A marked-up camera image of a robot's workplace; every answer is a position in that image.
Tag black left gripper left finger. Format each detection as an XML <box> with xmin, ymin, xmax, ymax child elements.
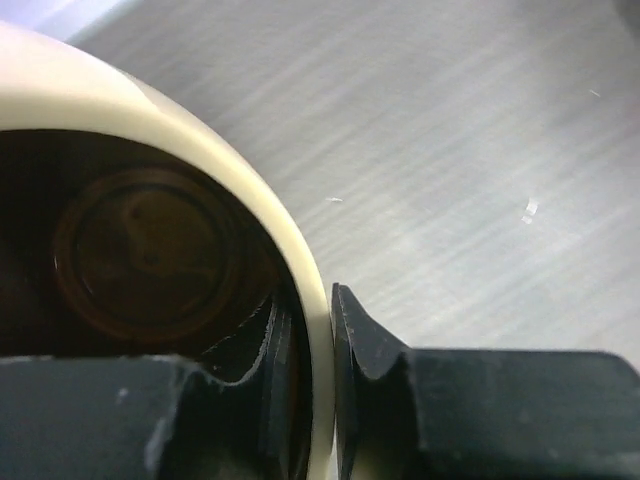
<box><xmin>1</xmin><ymin>296</ymin><xmax>310</xmax><ymax>479</ymax></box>

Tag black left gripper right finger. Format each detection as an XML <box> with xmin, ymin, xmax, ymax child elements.
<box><xmin>331</xmin><ymin>284</ymin><xmax>639</xmax><ymax>479</ymax></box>

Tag brown inner bin bucket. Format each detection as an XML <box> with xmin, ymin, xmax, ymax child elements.
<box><xmin>1</xmin><ymin>129</ymin><xmax>295</xmax><ymax>356</ymax></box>

